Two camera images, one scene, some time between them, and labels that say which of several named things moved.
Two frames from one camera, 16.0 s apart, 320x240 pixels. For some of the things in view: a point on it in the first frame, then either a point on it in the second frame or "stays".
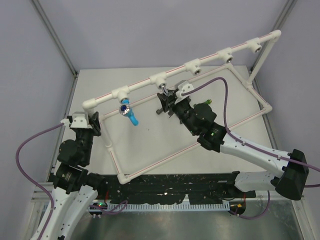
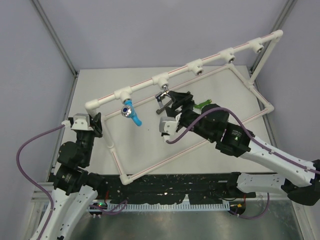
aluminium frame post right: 279,23 stays
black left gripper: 95,122 stays
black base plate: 195,189 stays
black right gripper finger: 164,101 -> 173,110
